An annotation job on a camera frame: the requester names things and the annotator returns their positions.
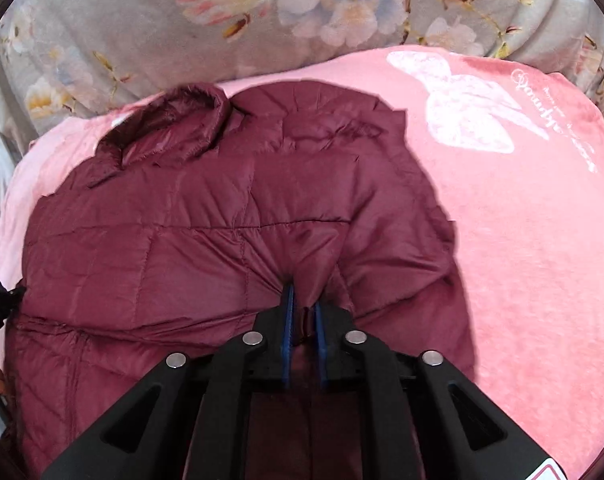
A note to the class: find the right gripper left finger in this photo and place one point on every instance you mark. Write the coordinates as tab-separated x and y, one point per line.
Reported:
187	418

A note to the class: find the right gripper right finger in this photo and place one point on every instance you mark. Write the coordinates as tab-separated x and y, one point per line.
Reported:
419	416

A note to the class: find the maroon quilted down jacket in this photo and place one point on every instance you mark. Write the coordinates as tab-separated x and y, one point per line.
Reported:
189	219

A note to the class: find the grey floral quilt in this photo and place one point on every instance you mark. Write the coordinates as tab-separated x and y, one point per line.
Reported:
84	58

